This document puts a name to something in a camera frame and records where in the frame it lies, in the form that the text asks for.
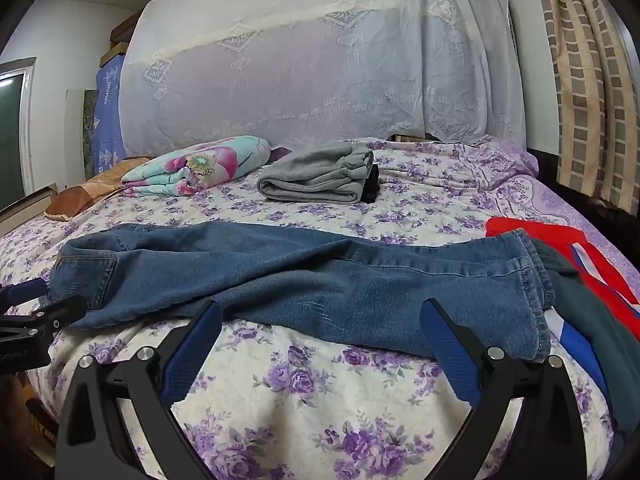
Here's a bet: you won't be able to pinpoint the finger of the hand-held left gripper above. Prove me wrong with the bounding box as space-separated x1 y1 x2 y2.
0 280 49 307
0 294 89 376

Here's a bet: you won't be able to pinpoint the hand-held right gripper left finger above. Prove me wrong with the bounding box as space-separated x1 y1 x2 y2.
59 299 223 480

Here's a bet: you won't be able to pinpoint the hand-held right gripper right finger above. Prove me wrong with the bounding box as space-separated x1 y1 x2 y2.
420 298 583 480

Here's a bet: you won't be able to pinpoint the blue denim jeans pants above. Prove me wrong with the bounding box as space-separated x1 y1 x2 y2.
48 221 557 365

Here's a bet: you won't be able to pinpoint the folded grey pants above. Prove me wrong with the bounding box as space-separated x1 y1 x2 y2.
257 141 375 206

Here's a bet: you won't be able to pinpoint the bed with purple floral sheet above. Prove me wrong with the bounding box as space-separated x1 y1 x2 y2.
0 136 640 480

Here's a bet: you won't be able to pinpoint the orange brown cloth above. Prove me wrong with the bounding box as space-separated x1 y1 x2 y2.
44 156 153 222

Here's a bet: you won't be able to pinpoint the dark green garment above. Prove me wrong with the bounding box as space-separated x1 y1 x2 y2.
530 238 640 441

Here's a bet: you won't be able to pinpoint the white framed window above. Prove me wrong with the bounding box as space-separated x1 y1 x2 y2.
0 57 37 211

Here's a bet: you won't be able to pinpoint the framed picture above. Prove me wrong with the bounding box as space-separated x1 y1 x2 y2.
65 88 101 191

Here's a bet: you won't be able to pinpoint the folded dark garment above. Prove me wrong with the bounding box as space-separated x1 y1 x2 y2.
360 164 381 205

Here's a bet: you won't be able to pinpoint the folded floral blanket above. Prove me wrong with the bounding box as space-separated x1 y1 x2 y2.
121 135 272 198

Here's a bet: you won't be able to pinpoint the blue printed carton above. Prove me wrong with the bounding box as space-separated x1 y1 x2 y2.
95 55 127 168

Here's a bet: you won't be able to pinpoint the brown cardboard box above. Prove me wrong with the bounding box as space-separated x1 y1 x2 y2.
110 10 143 43
99 40 128 68

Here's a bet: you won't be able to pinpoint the beige grey checked curtain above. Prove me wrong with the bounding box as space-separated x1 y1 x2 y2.
530 0 640 211

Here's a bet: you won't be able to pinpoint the white lace cover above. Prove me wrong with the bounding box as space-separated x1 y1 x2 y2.
118 0 527 148

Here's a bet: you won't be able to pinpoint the wooden picture frame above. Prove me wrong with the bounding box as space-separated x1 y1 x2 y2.
0 185 58 236

